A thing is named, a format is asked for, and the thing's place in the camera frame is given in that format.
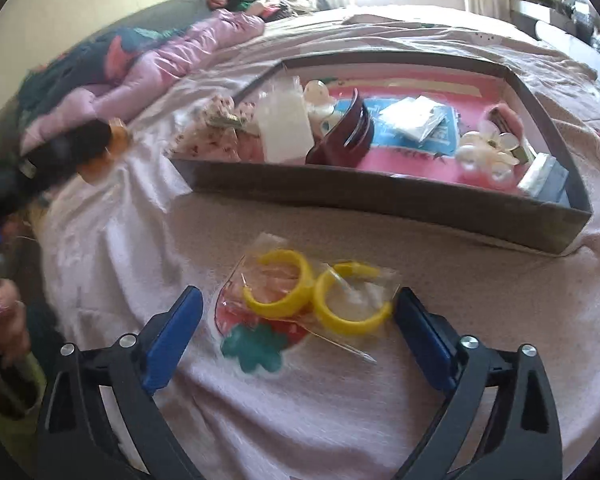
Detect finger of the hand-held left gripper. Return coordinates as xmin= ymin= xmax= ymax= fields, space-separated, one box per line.
xmin=20 ymin=119 xmax=114 ymax=183

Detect clear plastic earring bag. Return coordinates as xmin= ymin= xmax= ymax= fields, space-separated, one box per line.
xmin=220 ymin=232 xmax=399 ymax=364

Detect pink quilt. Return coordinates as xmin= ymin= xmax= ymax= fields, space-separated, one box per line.
xmin=20 ymin=7 xmax=267 ymax=159

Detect dark floral quilt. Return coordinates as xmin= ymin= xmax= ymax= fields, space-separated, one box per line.
xmin=19 ymin=25 xmax=182 ymax=112

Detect green cord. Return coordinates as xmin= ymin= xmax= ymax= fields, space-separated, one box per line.
xmin=7 ymin=347 xmax=47 ymax=413

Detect orange spiral hair tie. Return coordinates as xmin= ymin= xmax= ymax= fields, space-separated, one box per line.
xmin=79 ymin=118 xmax=132 ymax=184

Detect grey cardboard box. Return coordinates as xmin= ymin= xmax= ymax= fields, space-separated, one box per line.
xmin=169 ymin=50 xmax=594 ymax=258

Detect pink fluffy hair clip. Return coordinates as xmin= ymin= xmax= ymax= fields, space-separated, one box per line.
xmin=484 ymin=102 xmax=534 ymax=162

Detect white dressing table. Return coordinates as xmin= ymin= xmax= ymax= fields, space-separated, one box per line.
xmin=510 ymin=0 xmax=600 ymax=97

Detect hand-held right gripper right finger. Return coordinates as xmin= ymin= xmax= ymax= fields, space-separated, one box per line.
xmin=394 ymin=287 xmax=564 ymax=480

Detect cream hair claw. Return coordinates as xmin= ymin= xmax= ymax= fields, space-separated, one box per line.
xmin=302 ymin=80 xmax=342 ymax=132

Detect person's left hand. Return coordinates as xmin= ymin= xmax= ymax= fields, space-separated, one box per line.
xmin=0 ymin=280 xmax=32 ymax=367

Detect white flower hair clip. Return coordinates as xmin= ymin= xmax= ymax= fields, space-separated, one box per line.
xmin=454 ymin=130 xmax=529 ymax=189

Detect grey green pillow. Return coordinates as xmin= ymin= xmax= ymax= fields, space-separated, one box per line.
xmin=77 ymin=0 xmax=217 ymax=63

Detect blue plastic box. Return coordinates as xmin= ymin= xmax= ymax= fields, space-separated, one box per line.
xmin=517 ymin=152 xmax=572 ymax=206

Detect bed with pink sheet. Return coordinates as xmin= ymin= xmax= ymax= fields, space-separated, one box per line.
xmin=27 ymin=2 xmax=600 ymax=480

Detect dark maroon hair claw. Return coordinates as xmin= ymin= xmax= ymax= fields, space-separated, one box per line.
xmin=305 ymin=88 xmax=377 ymax=166

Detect small clear plastic bag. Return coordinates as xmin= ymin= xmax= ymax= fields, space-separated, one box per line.
xmin=379 ymin=94 xmax=449 ymax=144

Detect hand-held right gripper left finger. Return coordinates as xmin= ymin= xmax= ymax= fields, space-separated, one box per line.
xmin=35 ymin=285 xmax=205 ymax=480

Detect yellow hoop earring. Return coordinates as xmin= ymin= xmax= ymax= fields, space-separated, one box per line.
xmin=313 ymin=260 xmax=394 ymax=337
xmin=242 ymin=249 xmax=315 ymax=319

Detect white plastic bag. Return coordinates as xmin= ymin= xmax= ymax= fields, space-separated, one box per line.
xmin=254 ymin=76 xmax=314 ymax=164

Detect clutter of cosmetics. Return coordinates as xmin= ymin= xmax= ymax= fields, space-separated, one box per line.
xmin=515 ymin=0 xmax=600 ymax=52

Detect polka dot bow hair clip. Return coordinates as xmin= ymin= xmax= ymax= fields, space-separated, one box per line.
xmin=172 ymin=97 xmax=262 ymax=164

